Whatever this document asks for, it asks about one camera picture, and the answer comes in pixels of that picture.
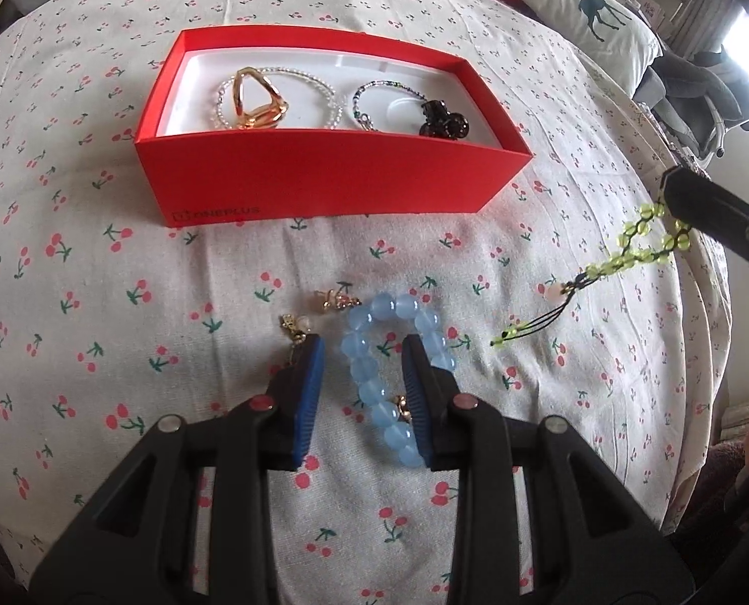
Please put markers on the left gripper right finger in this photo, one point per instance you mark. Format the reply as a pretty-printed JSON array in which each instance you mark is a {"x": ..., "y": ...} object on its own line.
[{"x": 540, "y": 517}]

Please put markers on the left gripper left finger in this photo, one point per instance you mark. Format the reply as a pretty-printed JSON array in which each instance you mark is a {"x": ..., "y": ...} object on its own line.
[{"x": 184, "y": 517}]

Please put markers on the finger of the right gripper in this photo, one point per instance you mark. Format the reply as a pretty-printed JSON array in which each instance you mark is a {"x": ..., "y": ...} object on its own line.
[{"x": 704, "y": 205}]

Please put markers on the gold hair claw clip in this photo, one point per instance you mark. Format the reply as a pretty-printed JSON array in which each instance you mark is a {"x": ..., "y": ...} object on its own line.
[{"x": 258, "y": 105}]

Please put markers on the grey office chair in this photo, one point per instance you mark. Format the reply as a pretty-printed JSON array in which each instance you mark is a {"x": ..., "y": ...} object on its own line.
[{"x": 697, "y": 101}]

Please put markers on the cherry print bed sheet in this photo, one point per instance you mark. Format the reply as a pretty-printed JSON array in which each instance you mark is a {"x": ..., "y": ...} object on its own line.
[{"x": 109, "y": 320}]

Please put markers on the white deer print pillow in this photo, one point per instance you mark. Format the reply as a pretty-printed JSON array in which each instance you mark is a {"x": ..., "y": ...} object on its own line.
[{"x": 618, "y": 41}]

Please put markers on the gold flower earring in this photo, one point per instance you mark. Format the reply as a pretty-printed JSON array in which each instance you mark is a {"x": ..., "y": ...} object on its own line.
[{"x": 336, "y": 300}]

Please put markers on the red cardboard box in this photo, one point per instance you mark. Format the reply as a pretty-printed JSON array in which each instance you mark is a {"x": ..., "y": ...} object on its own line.
[{"x": 349, "y": 144}]

